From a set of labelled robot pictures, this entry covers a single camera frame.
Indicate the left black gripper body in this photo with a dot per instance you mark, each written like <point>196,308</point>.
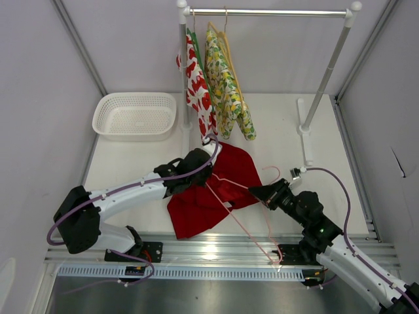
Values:
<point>200,179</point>

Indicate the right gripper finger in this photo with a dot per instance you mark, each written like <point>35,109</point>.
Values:
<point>280,200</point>
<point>267,191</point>

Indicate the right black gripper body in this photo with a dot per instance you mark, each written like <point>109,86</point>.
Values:
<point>288,209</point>

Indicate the red skirt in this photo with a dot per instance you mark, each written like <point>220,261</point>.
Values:
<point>199,209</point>

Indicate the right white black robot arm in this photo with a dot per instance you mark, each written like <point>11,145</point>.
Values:
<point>326,243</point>

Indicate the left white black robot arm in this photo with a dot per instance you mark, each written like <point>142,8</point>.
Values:
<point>81,218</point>

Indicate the green hanger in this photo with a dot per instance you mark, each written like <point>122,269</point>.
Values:
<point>199,95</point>

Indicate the yellow wooden hanger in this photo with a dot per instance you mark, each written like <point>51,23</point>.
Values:
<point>222,36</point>

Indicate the lemon print garment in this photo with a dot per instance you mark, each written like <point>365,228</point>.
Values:
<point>228,108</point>

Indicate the red flower print garment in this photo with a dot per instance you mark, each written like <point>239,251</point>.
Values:
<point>207,123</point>

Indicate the white plastic basket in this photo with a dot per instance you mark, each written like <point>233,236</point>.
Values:
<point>135,116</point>

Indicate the white metal clothes rack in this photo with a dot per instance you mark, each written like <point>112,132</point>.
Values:
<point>305,116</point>

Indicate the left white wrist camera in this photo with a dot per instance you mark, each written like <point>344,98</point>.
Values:
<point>213,149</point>

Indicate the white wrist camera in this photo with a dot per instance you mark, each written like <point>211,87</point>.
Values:
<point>296,172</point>
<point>213,149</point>

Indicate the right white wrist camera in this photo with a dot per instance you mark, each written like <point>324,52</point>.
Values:
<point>296,172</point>

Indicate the aluminium rail base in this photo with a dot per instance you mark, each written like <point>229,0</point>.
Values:
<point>240,251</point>

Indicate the white slotted cable duct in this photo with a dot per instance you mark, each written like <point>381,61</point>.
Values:
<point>174,272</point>

